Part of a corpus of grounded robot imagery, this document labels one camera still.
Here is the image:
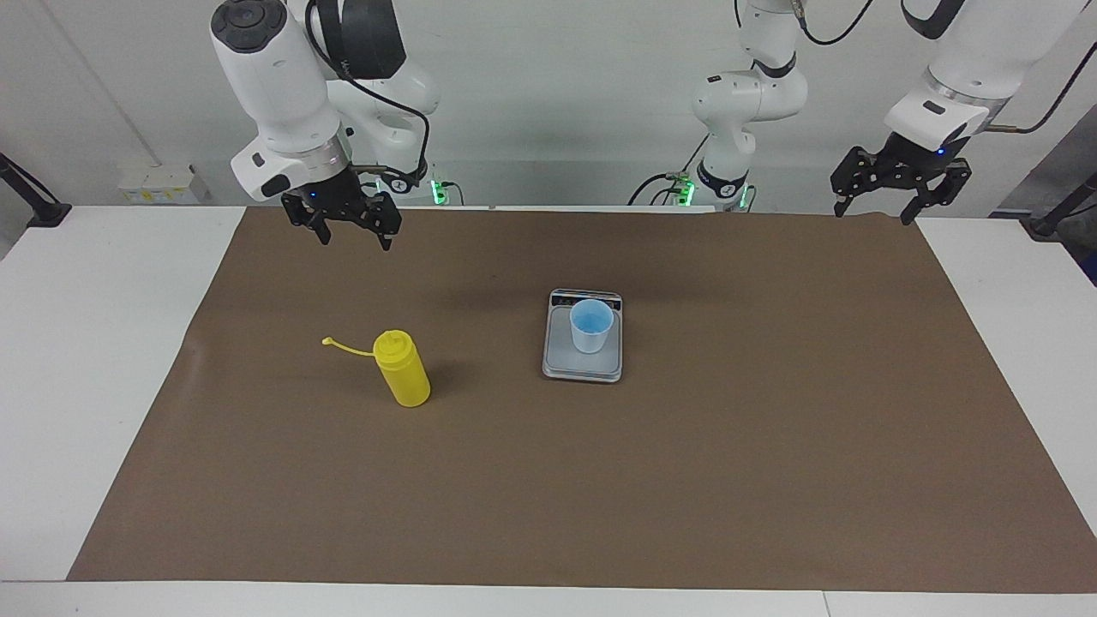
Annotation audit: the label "yellow squeeze seasoning bottle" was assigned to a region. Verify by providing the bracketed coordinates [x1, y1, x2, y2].
[322, 330, 432, 409]

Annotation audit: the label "white wall socket box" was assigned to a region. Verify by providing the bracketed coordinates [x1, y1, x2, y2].
[118, 165, 212, 205]

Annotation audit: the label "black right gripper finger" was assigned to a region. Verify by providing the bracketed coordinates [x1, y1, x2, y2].
[280, 195, 334, 248]
[363, 192, 403, 253]

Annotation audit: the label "black cable loop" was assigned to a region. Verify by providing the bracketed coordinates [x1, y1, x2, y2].
[793, 0, 880, 49]

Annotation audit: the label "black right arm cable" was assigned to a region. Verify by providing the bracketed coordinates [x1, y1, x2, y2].
[305, 0, 432, 185]

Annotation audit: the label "silver digital kitchen scale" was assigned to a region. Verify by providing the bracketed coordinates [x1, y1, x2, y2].
[542, 289, 624, 384]

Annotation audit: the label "light blue plastic cup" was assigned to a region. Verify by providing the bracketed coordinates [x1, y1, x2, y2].
[569, 299, 615, 355]

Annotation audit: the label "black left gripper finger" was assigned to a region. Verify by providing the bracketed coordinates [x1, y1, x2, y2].
[899, 159, 974, 227]
[829, 147, 872, 218]

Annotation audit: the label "brown table mat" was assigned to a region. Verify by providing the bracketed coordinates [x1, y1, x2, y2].
[67, 206, 1097, 594]

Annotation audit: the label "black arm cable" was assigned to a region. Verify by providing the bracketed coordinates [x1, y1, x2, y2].
[305, 0, 432, 185]
[986, 51, 1097, 136]

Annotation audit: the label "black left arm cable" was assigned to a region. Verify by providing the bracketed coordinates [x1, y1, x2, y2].
[986, 51, 1097, 136]

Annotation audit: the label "black clamp stand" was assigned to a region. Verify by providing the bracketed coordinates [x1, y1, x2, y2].
[1020, 171, 1097, 239]
[0, 153, 72, 229]

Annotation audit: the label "black base cables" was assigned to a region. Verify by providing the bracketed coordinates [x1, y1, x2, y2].
[403, 176, 466, 207]
[628, 133, 709, 207]

